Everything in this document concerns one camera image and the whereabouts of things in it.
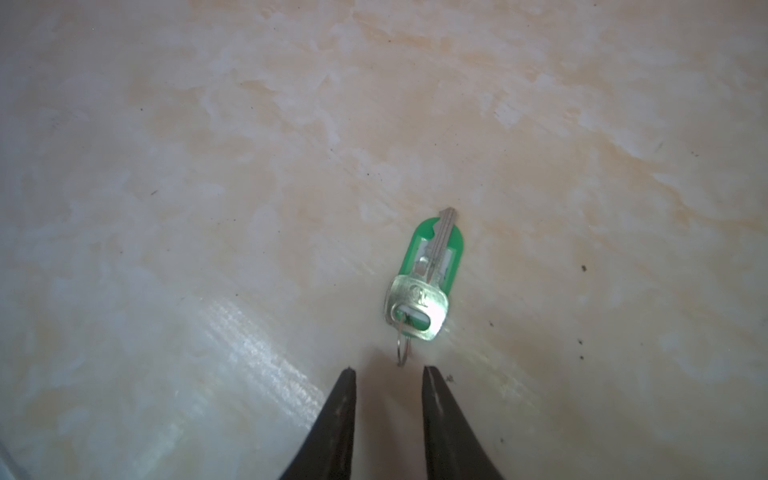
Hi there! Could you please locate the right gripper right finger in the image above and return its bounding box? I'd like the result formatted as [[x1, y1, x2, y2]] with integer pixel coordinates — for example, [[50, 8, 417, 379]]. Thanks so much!
[[421, 366, 504, 480]]

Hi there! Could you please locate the green tag with silver key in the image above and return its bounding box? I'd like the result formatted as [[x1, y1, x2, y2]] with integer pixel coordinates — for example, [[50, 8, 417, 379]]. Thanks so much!
[[383, 207, 464, 367]]

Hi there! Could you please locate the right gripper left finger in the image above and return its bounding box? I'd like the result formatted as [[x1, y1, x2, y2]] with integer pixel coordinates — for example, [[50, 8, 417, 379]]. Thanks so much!
[[280, 368, 357, 480]]

